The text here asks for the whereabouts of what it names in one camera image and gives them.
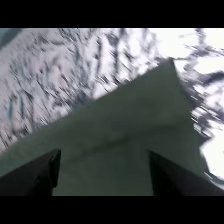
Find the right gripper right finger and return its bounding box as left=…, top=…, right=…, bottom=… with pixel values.
left=148, top=150, right=224, bottom=197

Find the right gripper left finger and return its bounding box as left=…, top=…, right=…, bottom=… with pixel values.
left=0, top=148, right=62, bottom=197

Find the grey-green garment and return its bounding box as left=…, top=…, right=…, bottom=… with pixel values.
left=0, top=57, right=209, bottom=197

